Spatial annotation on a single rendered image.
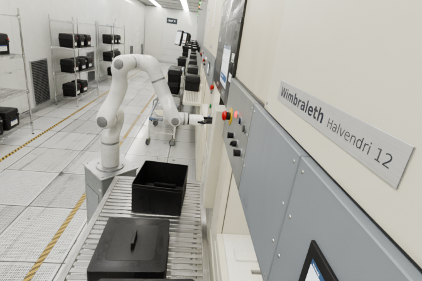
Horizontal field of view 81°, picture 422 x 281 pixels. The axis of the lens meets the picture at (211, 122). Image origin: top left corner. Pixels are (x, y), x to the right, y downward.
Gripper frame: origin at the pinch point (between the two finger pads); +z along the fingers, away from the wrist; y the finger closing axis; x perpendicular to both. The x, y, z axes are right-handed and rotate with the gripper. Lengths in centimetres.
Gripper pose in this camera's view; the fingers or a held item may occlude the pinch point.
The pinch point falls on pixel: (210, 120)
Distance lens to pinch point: 165.6
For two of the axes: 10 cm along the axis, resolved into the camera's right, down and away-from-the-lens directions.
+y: 1.8, 3.4, -9.2
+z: 9.8, 0.5, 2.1
